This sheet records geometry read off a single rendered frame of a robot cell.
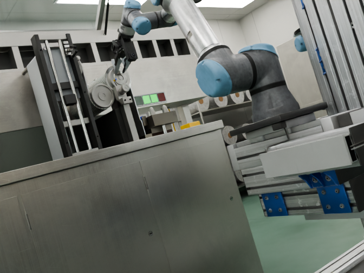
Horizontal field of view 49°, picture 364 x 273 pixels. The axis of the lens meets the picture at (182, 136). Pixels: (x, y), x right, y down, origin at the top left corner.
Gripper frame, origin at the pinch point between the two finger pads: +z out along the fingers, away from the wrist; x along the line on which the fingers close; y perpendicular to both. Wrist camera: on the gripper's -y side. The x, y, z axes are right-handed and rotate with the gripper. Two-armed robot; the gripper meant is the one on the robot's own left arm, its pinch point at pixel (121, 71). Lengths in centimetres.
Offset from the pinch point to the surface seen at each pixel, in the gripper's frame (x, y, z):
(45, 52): 38.1, 3.6, -11.1
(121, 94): 3.6, -9.0, 7.1
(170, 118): -21.7, -21.5, 17.8
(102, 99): 12.5, -6.5, 10.1
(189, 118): -81, 15, 56
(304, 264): -72, -108, 69
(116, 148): 29, -46, 5
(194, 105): -246, 150, 164
